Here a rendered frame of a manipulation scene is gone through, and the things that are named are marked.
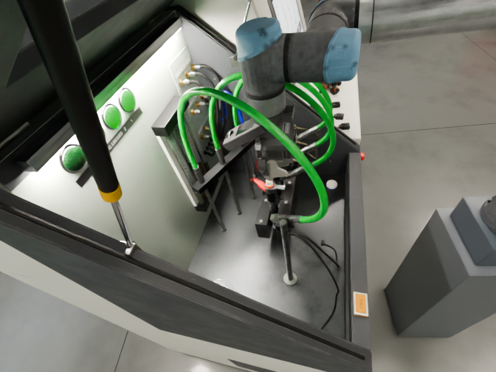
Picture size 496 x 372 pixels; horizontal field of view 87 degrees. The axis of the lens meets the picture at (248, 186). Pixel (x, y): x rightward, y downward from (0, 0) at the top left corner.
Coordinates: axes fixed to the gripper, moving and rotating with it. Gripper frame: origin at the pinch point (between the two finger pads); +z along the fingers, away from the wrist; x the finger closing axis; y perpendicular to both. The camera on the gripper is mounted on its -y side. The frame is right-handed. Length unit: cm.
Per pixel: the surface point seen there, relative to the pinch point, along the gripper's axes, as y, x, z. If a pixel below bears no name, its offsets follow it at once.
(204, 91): -6.5, -6.8, -28.1
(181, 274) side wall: -6.8, -32.0, -11.6
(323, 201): 14.0, -16.1, -12.3
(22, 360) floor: -155, -59, 113
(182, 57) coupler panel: -27.6, 25.8, -20.8
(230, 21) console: -14.3, 35.0, -25.6
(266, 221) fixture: -1.6, -3.6, 15.8
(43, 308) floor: -165, -31, 113
